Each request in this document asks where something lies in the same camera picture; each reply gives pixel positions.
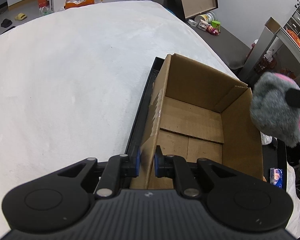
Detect grey pink plush mouse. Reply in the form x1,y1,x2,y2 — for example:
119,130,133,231
250,72,300,147

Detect white tissue packet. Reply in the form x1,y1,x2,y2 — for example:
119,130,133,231
261,132,273,146

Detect yellow slipper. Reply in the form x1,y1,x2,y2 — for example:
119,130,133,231
15,12,27,21

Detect brown cardboard box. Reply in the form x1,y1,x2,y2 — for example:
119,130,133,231
129,52,265,190

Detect grey drawer organizer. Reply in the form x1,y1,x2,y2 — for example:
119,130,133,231
284,5,300,36

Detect blue tissue pack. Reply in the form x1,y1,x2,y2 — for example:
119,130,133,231
270,168,283,188

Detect black shallow tray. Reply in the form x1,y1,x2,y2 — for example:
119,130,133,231
124,56,288,188

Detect black curved desk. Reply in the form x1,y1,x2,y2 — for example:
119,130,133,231
264,17,300,63

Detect orange paper bag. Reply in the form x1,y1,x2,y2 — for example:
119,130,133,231
64,0,103,9

